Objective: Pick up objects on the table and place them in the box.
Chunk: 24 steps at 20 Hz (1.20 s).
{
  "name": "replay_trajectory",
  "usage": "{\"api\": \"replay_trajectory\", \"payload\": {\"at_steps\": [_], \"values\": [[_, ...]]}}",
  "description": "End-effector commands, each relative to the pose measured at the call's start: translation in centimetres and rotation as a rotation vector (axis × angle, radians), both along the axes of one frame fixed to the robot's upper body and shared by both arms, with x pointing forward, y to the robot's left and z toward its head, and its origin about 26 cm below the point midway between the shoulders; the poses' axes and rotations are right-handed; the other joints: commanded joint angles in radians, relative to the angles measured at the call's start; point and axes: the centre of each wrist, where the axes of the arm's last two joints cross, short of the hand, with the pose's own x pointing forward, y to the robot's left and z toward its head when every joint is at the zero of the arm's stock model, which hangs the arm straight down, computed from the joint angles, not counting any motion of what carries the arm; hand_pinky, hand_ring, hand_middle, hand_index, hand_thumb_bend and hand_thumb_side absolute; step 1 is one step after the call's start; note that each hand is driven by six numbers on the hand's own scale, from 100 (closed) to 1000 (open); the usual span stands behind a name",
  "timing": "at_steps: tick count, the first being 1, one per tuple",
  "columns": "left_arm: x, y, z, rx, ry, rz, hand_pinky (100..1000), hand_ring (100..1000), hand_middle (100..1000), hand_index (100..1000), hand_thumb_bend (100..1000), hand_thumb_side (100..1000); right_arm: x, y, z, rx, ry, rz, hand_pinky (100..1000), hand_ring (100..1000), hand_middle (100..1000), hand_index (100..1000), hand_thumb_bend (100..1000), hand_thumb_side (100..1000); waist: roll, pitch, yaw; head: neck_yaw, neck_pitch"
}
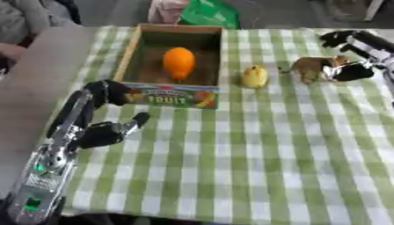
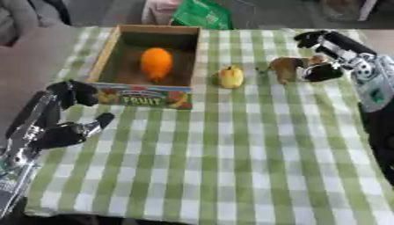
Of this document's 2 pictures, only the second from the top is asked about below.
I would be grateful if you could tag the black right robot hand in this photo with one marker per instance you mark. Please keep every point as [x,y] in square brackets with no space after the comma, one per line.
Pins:
[328,71]

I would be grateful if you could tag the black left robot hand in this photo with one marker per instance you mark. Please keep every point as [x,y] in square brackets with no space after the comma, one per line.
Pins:
[56,136]

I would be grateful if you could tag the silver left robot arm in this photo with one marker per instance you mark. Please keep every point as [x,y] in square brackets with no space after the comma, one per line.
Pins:
[18,172]

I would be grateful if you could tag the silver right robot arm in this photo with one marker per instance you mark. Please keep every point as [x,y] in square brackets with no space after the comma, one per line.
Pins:
[377,88]

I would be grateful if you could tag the tan cardboard box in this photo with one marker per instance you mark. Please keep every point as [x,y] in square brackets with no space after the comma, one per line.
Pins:
[145,68]

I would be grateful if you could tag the brown toy horse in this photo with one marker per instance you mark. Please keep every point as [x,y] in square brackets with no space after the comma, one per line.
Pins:
[290,67]

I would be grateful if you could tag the yellow toy apple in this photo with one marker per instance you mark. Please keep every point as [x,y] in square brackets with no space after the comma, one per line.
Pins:
[231,76]

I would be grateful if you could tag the orange toy fruit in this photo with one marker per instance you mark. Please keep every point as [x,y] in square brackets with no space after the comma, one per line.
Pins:
[156,63]

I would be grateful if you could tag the green bag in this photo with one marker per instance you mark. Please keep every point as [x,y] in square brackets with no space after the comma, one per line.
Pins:
[202,13]

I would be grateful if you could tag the person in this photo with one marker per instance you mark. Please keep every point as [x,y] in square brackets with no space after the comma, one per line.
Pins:
[160,11]

